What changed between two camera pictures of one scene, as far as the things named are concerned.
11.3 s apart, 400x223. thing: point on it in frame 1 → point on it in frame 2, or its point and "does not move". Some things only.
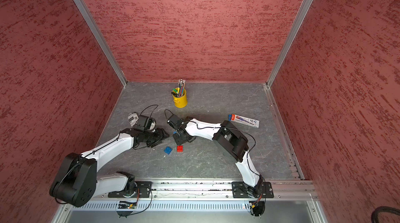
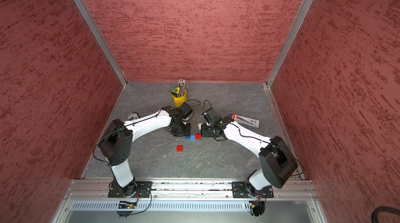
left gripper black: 160,133 → 186,133
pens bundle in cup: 178,91 does not move
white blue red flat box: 244,120 does not move
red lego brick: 179,148 does not move
